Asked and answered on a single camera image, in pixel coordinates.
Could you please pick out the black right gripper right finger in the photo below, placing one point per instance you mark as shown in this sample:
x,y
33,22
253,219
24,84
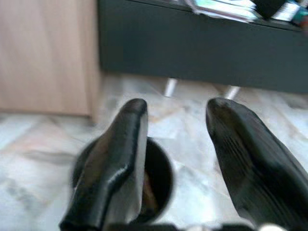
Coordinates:
x,y
252,166

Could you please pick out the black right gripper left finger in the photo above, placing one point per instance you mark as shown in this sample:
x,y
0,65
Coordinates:
x,y
115,154

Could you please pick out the black round rubbish bin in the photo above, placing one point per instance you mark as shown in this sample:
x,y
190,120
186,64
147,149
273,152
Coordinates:
x,y
158,178

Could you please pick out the brown trash in bin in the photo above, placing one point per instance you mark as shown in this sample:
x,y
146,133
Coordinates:
x,y
149,195

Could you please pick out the light wooden cabinet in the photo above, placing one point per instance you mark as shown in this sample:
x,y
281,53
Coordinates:
x,y
45,57

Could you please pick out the dark grey low table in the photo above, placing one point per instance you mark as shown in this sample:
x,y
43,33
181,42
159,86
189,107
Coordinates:
x,y
204,45

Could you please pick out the stack of papers and magazines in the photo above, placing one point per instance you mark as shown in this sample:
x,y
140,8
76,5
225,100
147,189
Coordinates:
x,y
226,9

